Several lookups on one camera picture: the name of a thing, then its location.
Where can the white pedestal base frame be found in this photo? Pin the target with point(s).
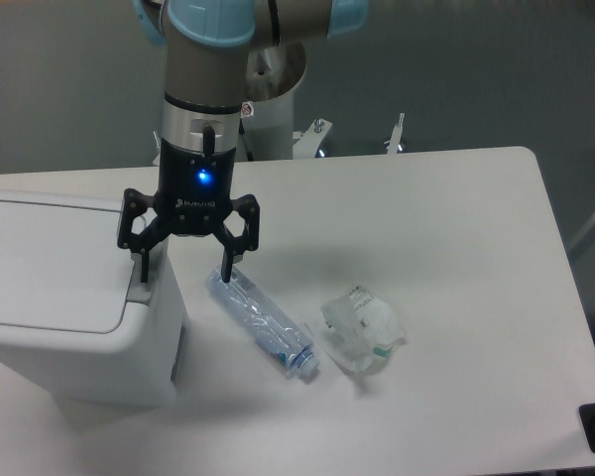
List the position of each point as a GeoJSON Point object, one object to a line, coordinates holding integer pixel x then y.
{"type": "Point", "coordinates": [307, 141]}

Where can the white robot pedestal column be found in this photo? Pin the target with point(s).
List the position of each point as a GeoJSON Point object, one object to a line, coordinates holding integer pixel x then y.
{"type": "Point", "coordinates": [267, 119]}

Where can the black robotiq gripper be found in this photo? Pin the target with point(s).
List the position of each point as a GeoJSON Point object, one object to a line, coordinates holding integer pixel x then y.
{"type": "Point", "coordinates": [192, 199]}

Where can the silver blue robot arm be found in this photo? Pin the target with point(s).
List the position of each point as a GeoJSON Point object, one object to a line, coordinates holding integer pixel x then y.
{"type": "Point", "coordinates": [208, 46]}

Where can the crumpled clear plastic packaging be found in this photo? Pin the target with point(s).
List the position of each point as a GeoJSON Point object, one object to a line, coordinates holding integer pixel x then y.
{"type": "Point", "coordinates": [358, 330]}

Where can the white push-top trash can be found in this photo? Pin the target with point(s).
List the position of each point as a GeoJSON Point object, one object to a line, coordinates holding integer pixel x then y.
{"type": "Point", "coordinates": [79, 316]}

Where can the crushed clear plastic bottle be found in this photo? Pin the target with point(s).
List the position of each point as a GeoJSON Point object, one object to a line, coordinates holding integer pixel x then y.
{"type": "Point", "coordinates": [273, 331]}

